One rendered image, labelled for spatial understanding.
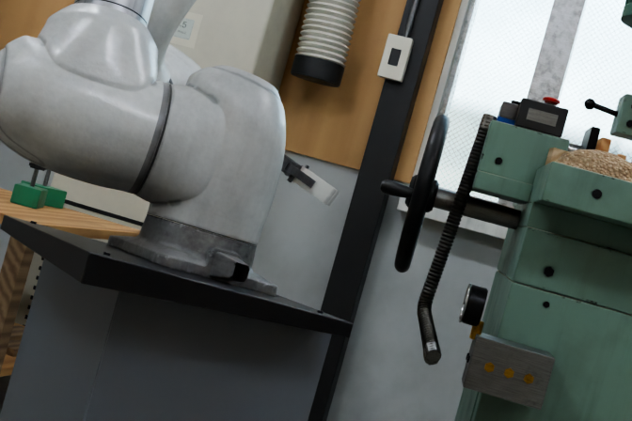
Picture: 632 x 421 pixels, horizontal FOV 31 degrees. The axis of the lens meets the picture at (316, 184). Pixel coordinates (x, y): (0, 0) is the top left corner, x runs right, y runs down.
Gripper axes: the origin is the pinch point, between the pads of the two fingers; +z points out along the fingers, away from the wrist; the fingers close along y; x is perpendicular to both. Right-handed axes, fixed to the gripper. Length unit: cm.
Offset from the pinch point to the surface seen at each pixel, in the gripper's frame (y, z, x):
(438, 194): 8.8, 17.1, -11.3
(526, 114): 0.4, 21.2, -30.4
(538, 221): -9.6, 32.5, -16.3
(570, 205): -22.5, 33.9, -20.1
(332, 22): 135, -38, -38
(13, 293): 54, -47, 60
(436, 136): -0.4, 11.3, -18.6
